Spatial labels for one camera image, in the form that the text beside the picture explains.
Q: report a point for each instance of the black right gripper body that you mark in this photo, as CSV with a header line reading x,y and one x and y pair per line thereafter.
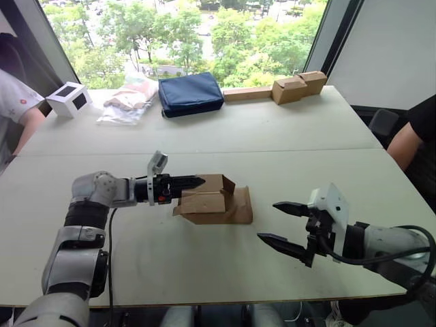
x,y
319,229

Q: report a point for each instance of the navy blue fabric pouch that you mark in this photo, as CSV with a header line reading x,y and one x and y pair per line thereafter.
x,y
190,95

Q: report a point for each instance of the dark office chair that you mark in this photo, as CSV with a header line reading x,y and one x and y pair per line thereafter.
x,y
383,122

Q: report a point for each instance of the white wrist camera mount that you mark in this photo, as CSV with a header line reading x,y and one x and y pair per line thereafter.
x,y
158,162
332,204

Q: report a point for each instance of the small brown cardboard box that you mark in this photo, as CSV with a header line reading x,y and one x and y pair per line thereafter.
x,y
207,207

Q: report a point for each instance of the forearm of black-shirted person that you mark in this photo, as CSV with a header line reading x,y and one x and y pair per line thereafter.
x,y
403,143

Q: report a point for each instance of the long flat cardboard piece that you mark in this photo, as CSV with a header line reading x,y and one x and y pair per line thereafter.
x,y
247,94

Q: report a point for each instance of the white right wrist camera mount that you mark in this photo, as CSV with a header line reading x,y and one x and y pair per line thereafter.
x,y
332,204

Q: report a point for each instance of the person in black shirt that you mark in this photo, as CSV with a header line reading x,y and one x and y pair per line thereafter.
x,y
425,122

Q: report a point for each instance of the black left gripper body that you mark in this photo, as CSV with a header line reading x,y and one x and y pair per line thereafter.
x,y
164,191

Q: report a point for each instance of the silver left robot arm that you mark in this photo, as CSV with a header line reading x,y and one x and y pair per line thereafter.
x,y
78,259

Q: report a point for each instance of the clear plastic bag with contents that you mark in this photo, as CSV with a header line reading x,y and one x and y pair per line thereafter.
x,y
126,102

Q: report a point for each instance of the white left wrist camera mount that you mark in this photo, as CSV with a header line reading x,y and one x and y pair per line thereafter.
x,y
158,162

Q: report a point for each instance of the white box with black squares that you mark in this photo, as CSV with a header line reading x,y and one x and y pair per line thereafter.
x,y
66,102

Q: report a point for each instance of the person in white shirt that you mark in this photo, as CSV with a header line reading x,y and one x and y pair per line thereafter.
x,y
13,95

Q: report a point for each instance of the forearm of white-shirted person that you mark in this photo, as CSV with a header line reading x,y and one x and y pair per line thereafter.
x,y
30,127

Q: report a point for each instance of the grey rounded shape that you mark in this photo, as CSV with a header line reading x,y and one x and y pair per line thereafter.
x,y
177,317

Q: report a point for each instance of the folded brown cardboard box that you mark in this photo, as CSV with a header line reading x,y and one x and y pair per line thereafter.
x,y
316,83
287,92

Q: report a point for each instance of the grey window frame post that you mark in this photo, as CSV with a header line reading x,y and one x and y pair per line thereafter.
x,y
56,41
327,34

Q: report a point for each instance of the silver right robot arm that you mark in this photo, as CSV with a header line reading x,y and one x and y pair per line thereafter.
x,y
391,242

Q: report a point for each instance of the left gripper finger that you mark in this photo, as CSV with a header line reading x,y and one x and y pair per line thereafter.
x,y
180,187
187,180

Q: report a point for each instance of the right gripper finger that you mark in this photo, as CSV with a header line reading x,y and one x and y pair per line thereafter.
x,y
286,248
293,208

